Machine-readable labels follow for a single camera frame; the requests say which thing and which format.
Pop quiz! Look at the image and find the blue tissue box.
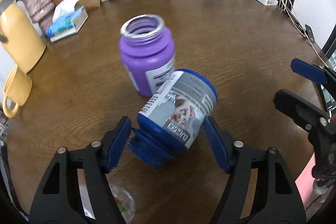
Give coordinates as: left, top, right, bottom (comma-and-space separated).
45, 0, 88, 43

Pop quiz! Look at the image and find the black phone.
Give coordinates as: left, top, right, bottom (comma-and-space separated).
305, 24, 315, 44

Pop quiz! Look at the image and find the yellow thermos jug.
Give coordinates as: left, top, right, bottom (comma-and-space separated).
1, 0, 46, 73

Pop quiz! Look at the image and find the blue labelled plastic jar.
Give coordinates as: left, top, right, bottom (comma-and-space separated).
128, 69, 218, 168

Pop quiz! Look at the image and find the white charging cable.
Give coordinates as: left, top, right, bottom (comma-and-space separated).
271, 0, 329, 67

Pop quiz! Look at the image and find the yellow mug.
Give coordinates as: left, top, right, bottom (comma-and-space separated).
2, 65, 33, 118

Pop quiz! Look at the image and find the woven flower pot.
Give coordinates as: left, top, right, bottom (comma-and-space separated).
23, 0, 55, 32

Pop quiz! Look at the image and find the purple plastic jar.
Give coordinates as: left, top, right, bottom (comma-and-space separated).
119, 14, 175, 97

